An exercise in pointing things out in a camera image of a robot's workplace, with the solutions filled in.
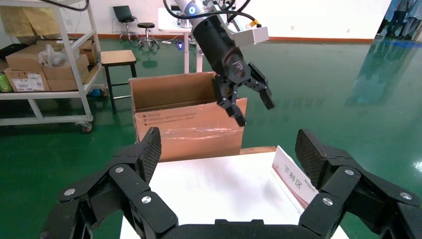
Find black bag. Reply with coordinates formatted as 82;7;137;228
0;43;29;61

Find yellow bags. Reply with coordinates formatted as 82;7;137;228
0;6;62;42

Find person in blue coat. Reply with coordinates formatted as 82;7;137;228
404;0;422;41
377;0;410;37

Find black cable with yellow tag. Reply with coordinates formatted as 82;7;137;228
162;0;263;29

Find round black stool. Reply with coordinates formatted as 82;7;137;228
136;22;161;50

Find white metal shelf cart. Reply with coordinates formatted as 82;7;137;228
0;0;109;134

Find black looped cable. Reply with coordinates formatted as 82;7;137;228
225;0;251;24

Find clear plastic bag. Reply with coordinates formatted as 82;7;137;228
38;43;80;68

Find thin black cable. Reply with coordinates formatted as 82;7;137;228
39;0;90;12

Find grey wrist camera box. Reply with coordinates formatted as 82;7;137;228
232;26;269;48

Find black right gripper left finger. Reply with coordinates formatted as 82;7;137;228
41;126;179;239

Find wooden stool with black legs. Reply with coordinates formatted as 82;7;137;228
100;49;138;115

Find cardboard box with white label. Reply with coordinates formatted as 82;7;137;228
3;67;51;93

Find large cardboard box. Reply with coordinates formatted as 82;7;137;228
128;72;248;162

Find green package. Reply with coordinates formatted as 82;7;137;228
0;72;13;93

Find acrylic sign with red print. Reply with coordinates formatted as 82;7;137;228
271;145;320;214

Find long flat cardboard box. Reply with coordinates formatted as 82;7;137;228
4;44;90;72

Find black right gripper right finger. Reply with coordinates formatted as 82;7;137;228
295;128;422;239

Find black office chair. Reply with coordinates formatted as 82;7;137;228
112;4;139;42

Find white desk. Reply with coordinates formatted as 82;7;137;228
157;7;205;74

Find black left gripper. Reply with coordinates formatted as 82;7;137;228
191;14;276;127

